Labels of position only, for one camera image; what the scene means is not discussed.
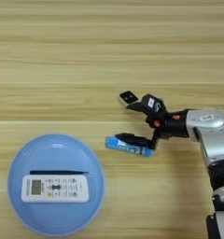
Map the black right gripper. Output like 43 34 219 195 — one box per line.
114 101 190 150

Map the white remote control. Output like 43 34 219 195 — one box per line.
21 174 91 204

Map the black box with white label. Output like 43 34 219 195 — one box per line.
140 93 165 115

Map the small black-topped white cube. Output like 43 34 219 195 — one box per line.
117 90 139 110

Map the blue tube with label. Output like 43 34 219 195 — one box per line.
105 135 156 158

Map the light blue round plate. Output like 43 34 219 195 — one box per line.
7 133 106 238

